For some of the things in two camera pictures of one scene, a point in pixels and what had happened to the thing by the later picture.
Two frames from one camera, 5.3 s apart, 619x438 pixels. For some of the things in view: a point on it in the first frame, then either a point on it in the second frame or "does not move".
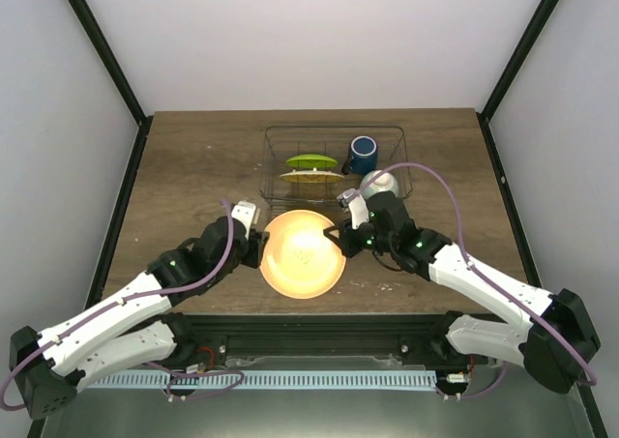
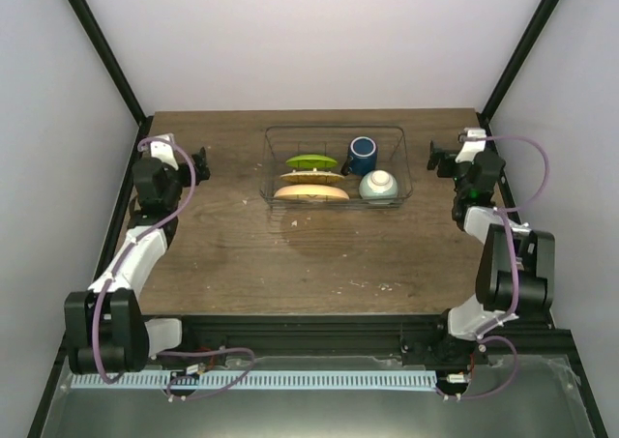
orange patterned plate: x=311 y=176 does not move
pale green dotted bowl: x=386 y=182 does not move
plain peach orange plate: x=302 y=261 → x=311 y=192
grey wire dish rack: x=318 y=163 does not move
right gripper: x=348 y=247 → x=435 y=155
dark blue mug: x=363 y=156 does not move
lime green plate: x=311 y=160 does not move
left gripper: x=257 y=248 → x=201 y=166
